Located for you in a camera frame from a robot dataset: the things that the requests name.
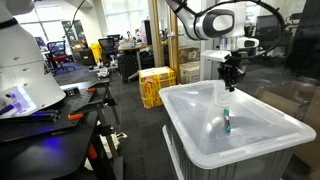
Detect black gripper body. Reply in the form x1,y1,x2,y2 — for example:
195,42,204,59
218,56,246,84

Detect clear plastic measuring cup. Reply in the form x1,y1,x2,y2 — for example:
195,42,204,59
213,81,233,107

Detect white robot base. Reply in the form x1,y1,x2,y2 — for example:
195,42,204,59
0,0,66,119

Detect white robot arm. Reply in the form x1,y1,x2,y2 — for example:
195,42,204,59
165,0,258,92

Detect teal marker pen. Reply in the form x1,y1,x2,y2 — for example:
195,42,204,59
223,109,231,133

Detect translucent plastic bin lid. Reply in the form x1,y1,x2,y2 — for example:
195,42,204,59
159,80,316,167

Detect grey storage crate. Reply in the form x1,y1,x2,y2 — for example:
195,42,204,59
162,126,293,180

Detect wooden desk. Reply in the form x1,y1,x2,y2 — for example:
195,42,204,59
117,45,151,82

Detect black office chair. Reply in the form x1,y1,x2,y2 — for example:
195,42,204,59
98,38,118,61

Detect black perforated mounting board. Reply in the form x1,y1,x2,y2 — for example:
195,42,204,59
0,89,94,144

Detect red office chair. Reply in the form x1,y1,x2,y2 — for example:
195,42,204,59
47,40,75,75

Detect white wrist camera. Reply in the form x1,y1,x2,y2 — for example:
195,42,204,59
237,37,259,49

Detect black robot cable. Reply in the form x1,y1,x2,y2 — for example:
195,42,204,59
199,0,287,63

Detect yellow strapped cardboard box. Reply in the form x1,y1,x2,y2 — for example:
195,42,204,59
138,66,176,109

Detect orange handled black clamp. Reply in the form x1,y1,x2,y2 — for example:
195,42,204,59
68,98,117,121

